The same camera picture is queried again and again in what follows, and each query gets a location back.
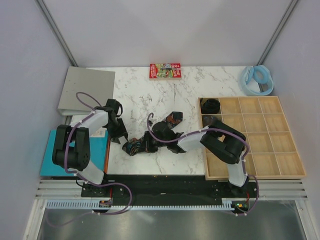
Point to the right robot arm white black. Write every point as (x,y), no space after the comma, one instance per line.
(223,141)

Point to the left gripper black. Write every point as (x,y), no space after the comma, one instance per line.
(114,137)

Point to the white slotted cable duct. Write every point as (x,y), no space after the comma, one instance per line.
(95,204)

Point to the wooden compartment tray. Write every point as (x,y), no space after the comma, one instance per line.
(273,154)

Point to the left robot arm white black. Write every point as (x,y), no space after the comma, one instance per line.
(71,149)

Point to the rolled black tie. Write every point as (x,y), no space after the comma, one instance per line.
(210,106)

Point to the red illustrated book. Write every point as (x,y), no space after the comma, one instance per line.
(163,71)

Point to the floral navy necktie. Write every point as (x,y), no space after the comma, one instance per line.
(131,147)

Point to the grey ring binder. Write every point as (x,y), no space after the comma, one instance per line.
(97,83)

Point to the rolled dark patterned tie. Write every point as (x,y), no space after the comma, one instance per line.
(209,119)

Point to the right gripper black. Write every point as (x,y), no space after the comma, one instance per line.
(147,147)

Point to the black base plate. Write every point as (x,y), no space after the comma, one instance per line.
(167,189)

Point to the teal book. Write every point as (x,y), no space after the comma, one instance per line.
(98,150)

